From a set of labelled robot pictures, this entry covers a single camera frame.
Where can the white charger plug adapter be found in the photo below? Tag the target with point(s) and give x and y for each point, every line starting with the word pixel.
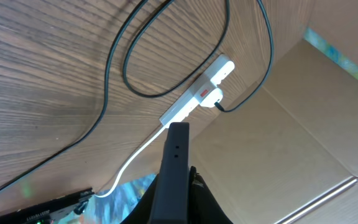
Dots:
pixel 210 97

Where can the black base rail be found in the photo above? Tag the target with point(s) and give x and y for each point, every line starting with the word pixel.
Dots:
pixel 52 211

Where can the white power strip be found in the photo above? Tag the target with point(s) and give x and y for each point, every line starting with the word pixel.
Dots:
pixel 190 99

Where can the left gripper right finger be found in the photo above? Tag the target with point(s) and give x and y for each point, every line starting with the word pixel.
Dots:
pixel 203 207

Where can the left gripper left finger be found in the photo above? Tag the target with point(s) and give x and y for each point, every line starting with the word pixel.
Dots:
pixel 170 203

